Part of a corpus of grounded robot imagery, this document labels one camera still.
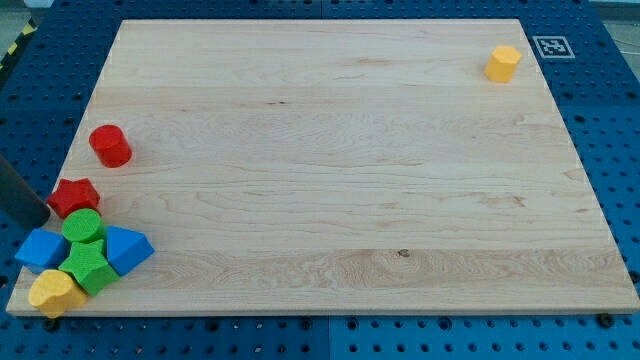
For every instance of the yellow heart block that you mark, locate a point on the yellow heart block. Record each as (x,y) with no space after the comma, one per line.
(54,292)

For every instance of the light wooden board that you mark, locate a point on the light wooden board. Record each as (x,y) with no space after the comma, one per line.
(343,167)

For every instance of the blue triangle block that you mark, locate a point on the blue triangle block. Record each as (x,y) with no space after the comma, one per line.
(126,249)

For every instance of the yellow hexagon block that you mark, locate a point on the yellow hexagon block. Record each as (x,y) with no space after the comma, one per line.
(502,64)

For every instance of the red cylinder block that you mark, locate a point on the red cylinder block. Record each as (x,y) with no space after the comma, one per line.
(110,145)

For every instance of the green cylinder block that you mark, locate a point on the green cylinder block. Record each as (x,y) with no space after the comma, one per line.
(83,226)

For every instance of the green star block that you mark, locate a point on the green star block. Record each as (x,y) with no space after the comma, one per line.
(87,264)

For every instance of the red star block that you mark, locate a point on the red star block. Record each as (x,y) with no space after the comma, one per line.
(73,195)

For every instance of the white fiducial marker tag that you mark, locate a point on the white fiducial marker tag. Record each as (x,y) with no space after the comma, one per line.
(553,47)

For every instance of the blue pentagon block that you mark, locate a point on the blue pentagon block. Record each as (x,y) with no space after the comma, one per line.
(42,250)

